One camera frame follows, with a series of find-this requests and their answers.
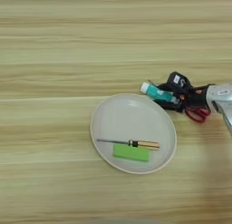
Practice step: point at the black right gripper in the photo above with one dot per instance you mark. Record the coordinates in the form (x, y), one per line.
(196, 97)

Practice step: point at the white teal glue stick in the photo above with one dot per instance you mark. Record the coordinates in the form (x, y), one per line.
(157, 92)

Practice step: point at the green rectangular block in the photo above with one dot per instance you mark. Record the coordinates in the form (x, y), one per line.
(131, 152)

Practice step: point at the black box with white label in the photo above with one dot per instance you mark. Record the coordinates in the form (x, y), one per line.
(178, 80)

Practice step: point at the round beige plate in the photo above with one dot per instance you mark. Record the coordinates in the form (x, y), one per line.
(127, 118)

